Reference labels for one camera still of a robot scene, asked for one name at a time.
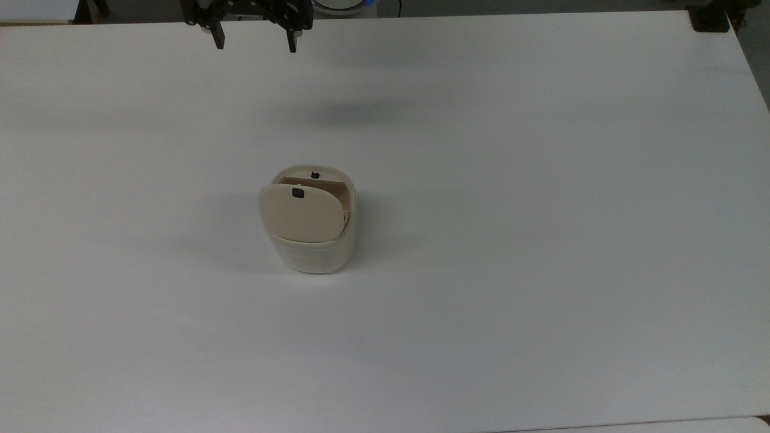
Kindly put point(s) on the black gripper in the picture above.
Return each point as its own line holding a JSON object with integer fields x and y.
{"x": 252, "y": 7}

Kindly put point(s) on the beige trash bin lid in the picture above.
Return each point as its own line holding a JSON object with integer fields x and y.
{"x": 304, "y": 213}

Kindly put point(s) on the Franka robot arm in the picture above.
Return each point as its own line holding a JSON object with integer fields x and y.
{"x": 344, "y": 5}

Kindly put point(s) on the cream plastic trash bin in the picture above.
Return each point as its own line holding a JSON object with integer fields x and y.
{"x": 313, "y": 255}

